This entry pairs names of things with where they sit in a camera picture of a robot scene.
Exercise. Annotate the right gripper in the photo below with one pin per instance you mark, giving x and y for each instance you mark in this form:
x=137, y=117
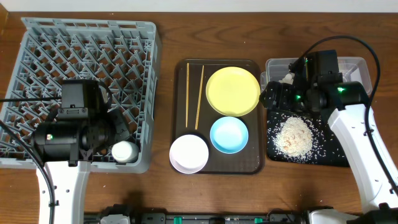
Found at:
x=270, y=97

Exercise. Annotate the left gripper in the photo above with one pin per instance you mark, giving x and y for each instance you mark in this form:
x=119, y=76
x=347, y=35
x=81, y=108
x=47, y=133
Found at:
x=117, y=125

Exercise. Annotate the white cup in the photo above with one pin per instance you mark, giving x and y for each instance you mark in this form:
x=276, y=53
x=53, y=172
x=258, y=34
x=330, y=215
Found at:
x=125, y=152

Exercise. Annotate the light blue bowl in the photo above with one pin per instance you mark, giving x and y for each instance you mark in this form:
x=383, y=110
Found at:
x=229, y=135

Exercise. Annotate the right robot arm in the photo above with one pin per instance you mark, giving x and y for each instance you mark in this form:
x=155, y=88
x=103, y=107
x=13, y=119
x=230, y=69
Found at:
x=345, y=107

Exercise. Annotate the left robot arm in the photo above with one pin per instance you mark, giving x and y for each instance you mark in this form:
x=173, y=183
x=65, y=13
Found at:
x=66, y=140

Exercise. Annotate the black waste tray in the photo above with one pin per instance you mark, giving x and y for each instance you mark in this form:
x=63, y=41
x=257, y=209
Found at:
x=326, y=152

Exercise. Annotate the grey dishwasher rack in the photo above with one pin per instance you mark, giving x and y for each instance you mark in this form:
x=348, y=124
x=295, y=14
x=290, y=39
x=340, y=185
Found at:
x=125, y=55

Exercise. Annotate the clear plastic waste bin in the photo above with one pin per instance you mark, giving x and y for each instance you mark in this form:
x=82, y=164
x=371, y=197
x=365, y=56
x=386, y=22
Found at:
x=354, y=69

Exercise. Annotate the crumpled white paper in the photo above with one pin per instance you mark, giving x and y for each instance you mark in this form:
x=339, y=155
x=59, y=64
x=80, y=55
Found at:
x=288, y=79

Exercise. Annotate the spilled rice pile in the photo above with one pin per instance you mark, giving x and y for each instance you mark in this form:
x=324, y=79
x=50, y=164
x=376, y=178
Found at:
x=293, y=137

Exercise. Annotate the yellow plate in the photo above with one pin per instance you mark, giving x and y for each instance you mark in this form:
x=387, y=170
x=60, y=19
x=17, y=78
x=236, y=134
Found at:
x=232, y=91

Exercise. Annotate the pink bowl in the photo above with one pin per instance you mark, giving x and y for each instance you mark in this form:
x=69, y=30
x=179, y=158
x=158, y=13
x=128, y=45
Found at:
x=189, y=154

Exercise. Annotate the right wooden chopstick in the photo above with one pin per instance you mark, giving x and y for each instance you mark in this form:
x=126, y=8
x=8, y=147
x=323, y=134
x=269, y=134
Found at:
x=199, y=98

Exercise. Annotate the wooden chopstick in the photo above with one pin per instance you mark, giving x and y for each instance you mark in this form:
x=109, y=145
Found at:
x=199, y=98
x=187, y=94

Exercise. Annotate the left wooden chopstick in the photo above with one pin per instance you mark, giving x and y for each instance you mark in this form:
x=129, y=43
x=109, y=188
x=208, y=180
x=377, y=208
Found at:
x=187, y=94

